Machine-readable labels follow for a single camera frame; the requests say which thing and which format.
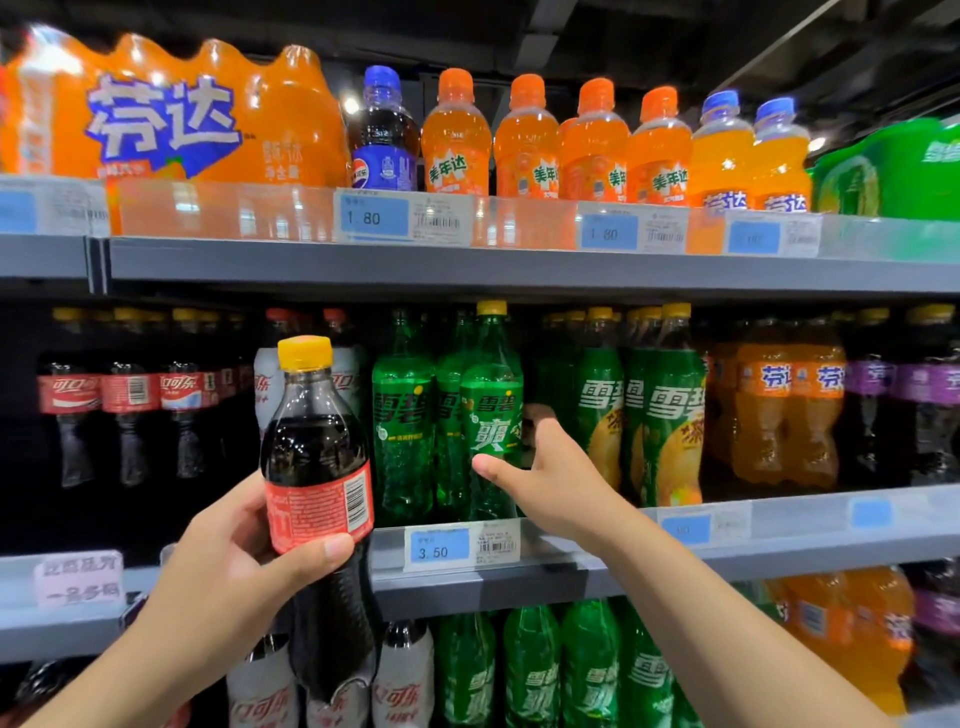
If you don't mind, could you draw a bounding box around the purple-label dark soda bottle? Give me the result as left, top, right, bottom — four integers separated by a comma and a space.
892, 303, 960, 486
900, 558, 960, 714
843, 307, 898, 483

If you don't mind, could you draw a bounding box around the shrink-wrapped pack of orange soda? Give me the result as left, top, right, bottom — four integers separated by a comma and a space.
0, 22, 354, 237

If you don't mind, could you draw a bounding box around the row of red-label cola bottles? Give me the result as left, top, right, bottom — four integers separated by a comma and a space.
37, 306, 255, 490

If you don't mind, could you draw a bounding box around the cola bottle with yellow cap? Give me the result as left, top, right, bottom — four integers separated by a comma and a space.
260, 335, 382, 706

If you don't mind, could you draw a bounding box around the blue white price tag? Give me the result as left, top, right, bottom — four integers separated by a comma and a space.
403, 519, 522, 573
723, 213, 824, 258
658, 502, 753, 547
333, 189, 475, 247
0, 180, 112, 238
849, 496, 895, 530
576, 202, 690, 255

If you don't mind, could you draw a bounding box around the grey metal shelf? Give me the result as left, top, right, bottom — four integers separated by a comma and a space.
0, 174, 960, 305
0, 483, 960, 665

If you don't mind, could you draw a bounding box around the person's right hand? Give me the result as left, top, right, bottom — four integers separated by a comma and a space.
471, 405, 640, 561

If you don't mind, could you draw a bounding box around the white paper shelf sign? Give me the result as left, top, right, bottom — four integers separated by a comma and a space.
33, 551, 125, 609

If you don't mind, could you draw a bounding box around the row of green yellow-label bottles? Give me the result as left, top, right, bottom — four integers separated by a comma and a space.
528, 302, 708, 509

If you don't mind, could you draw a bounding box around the shrink-wrapped pack of green soda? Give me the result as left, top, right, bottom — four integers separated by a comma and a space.
811, 116, 960, 222

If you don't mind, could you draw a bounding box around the small orange soda blue cap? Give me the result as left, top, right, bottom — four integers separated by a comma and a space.
690, 90, 756, 211
752, 97, 813, 213

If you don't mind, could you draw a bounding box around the person's right forearm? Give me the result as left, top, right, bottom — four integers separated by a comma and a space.
596, 506, 897, 728

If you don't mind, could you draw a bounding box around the large orange soda bottle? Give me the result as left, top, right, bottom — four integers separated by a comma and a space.
765, 573, 852, 670
840, 566, 918, 717
731, 318, 793, 486
786, 318, 847, 491

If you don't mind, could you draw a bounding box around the green soda bottle yellow cap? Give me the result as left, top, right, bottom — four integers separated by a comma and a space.
459, 300, 525, 523

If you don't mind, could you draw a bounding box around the small cola bottle blue cap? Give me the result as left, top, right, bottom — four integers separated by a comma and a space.
348, 65, 421, 192

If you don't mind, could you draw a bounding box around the person's left hand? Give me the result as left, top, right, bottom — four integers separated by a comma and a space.
137, 472, 356, 678

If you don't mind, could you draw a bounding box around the person's left forearm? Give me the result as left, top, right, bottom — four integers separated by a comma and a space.
22, 603, 249, 728

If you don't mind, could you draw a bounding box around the white-label cola bottle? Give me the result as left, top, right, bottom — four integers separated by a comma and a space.
253, 307, 303, 444
372, 618, 436, 728
322, 307, 370, 425
226, 633, 301, 728
306, 678, 372, 728

